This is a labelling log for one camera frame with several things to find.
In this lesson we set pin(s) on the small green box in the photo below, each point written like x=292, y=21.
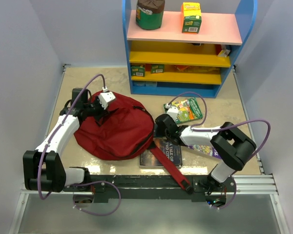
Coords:
x=138, y=70
x=157, y=68

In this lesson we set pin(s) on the blue colourful shelf unit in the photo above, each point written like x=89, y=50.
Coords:
x=169, y=46

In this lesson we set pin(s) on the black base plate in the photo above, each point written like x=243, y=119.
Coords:
x=156, y=187

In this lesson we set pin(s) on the small green box left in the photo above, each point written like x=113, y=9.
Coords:
x=138, y=70

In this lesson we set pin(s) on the red white small box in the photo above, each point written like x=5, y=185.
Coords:
x=223, y=52

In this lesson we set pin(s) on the purple treehouse book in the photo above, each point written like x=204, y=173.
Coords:
x=207, y=150

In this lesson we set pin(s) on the orange green box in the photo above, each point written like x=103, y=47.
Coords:
x=191, y=17

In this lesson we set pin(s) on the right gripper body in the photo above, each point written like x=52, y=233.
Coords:
x=162, y=134

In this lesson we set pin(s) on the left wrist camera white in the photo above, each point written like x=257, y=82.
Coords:
x=105, y=98

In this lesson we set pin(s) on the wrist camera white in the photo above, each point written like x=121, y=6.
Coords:
x=105, y=98
x=171, y=110

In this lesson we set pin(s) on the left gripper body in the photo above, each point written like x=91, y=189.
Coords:
x=94, y=109

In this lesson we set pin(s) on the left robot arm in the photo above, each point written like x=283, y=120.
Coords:
x=43, y=169

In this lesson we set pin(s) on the red backpack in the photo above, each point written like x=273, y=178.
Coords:
x=125, y=133

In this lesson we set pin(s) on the orange snack packet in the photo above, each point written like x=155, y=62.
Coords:
x=181, y=68

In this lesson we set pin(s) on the green treehouse book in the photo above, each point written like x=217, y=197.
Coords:
x=188, y=110

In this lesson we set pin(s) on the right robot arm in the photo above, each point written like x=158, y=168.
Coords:
x=233, y=146

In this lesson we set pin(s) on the dark tale of two cities book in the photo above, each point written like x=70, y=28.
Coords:
x=171, y=151

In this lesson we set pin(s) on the green brown canister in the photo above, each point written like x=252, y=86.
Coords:
x=149, y=14

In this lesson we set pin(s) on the small green box right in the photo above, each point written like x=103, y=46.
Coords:
x=157, y=68

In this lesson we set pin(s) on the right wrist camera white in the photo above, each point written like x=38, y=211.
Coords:
x=171, y=110

